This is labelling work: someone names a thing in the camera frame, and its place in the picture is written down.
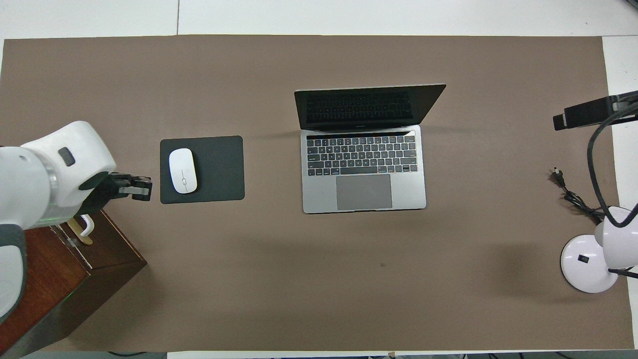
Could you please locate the black right gripper camera box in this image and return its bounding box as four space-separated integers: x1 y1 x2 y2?
553 92 638 132

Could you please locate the gold metal handle plate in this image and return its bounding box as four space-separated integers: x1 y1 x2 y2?
66 217 94 245

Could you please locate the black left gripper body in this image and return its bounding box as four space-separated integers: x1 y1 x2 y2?
80 172 133 215

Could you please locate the black mouse pad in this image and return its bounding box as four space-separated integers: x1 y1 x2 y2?
159 135 245 204

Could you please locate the white computer mouse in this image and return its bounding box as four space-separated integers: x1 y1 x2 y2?
168 148 198 194

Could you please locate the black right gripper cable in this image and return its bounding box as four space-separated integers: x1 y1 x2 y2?
587 102 638 228

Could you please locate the black lamp power cable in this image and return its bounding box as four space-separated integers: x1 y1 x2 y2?
551 168 607 225

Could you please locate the large brown table mat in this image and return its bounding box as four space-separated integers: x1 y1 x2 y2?
0 35 635 353

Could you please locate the silver grey laptop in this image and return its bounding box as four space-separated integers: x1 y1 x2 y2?
294 83 447 214

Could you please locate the dark brown wooden box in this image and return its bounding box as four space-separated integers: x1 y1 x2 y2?
0 209 148 358

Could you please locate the white desk lamp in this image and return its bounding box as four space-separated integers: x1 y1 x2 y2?
560 206 638 294

